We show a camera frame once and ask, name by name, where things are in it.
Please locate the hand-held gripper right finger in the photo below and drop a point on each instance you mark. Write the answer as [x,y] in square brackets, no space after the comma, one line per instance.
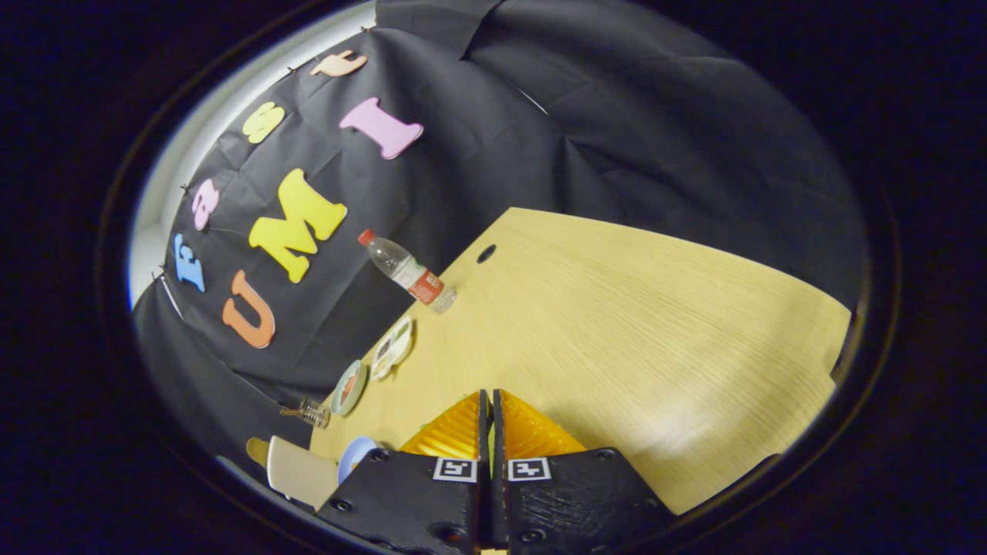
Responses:
[578,501]

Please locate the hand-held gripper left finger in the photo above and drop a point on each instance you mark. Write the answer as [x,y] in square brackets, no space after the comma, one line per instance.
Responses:
[409,493]

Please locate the brown bread slice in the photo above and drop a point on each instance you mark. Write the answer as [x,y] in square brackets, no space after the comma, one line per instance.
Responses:
[257,451]

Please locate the blue plate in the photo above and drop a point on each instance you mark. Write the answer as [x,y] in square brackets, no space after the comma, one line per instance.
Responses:
[353,456]

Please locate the white toaster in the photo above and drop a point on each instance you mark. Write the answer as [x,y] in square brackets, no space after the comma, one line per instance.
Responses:
[304,472]

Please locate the pale green plate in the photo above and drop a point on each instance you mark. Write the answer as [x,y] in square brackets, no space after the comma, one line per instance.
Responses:
[348,387]

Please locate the white divided seasoning dish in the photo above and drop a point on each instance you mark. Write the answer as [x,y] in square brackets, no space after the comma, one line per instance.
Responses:
[392,348]

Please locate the clear bottle with red label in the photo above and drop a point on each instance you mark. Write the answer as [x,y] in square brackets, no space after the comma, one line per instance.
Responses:
[409,271]

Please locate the black desk grommet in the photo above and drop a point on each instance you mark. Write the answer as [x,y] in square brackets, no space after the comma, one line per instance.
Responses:
[486,253]

